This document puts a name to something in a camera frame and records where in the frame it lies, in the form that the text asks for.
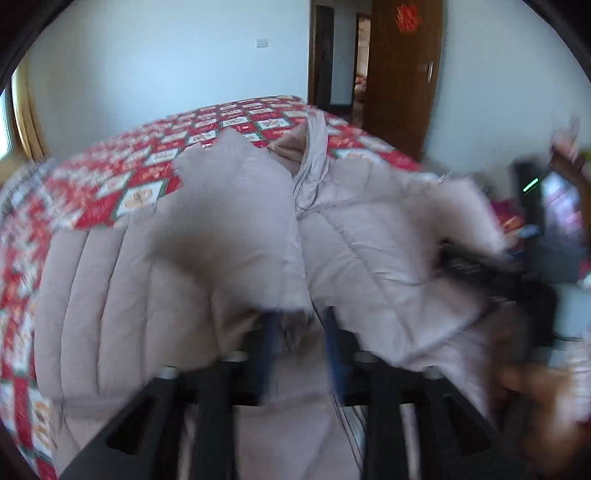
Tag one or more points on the grey plaid pillow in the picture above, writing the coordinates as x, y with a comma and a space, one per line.
21, 184

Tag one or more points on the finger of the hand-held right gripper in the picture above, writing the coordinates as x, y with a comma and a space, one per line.
480, 272

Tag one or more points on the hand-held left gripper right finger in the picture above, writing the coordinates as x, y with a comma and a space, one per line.
333, 355

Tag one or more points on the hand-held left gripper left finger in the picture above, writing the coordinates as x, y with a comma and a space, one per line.
267, 355

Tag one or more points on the pale pink puffer jacket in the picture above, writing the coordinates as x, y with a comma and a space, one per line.
231, 207

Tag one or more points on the red blurred object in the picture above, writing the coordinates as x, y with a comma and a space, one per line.
508, 217

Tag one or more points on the dark wooden door frame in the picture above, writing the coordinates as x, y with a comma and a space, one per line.
321, 55

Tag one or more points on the yellow curtain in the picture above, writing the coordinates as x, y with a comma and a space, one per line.
30, 120

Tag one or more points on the brown wooden door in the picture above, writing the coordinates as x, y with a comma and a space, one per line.
397, 92

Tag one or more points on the window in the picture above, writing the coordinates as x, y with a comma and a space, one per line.
5, 129

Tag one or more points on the red paper door decoration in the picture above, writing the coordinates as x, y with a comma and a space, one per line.
408, 18

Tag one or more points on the person's right hand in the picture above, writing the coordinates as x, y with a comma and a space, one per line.
535, 392

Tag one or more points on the red green printed blanket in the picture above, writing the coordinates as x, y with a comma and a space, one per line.
138, 184

